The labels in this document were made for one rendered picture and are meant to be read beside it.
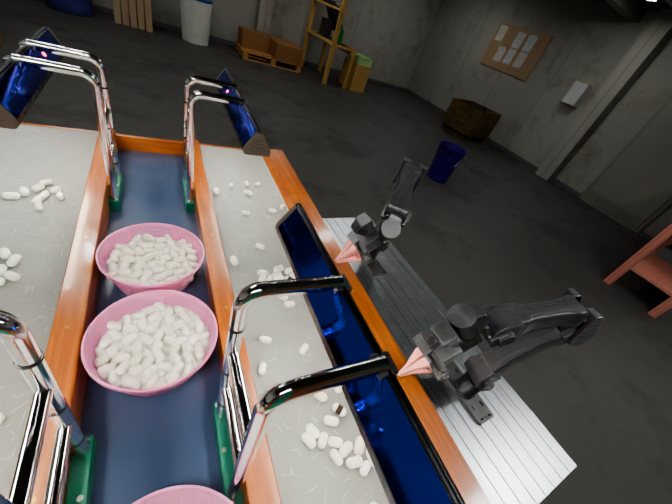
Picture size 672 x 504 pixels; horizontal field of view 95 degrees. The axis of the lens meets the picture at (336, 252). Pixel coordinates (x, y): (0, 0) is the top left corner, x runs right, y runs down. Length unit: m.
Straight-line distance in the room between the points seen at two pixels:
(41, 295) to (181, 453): 0.49
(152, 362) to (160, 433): 0.15
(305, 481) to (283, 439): 0.09
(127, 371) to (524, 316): 0.88
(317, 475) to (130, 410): 0.42
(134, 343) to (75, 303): 0.16
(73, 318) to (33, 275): 0.20
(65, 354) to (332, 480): 0.59
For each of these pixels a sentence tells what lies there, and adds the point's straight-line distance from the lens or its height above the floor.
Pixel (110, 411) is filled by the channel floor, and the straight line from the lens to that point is 0.87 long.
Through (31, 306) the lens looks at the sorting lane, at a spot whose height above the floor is 0.74.
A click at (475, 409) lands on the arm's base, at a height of 0.68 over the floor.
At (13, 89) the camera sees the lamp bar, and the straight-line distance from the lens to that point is 1.08.
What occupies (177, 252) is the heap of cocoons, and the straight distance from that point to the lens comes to 1.07.
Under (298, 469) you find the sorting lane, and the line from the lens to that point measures 0.76.
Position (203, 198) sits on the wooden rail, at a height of 0.77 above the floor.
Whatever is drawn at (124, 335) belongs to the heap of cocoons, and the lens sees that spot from 0.89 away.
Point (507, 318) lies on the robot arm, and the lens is 0.79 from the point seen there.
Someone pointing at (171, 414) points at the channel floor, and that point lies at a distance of 0.84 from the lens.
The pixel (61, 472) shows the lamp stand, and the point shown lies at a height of 0.85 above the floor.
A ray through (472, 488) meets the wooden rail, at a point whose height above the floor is 0.77.
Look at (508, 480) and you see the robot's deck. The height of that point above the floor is 0.67.
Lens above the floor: 1.45
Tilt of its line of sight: 37 degrees down
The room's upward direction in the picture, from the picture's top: 22 degrees clockwise
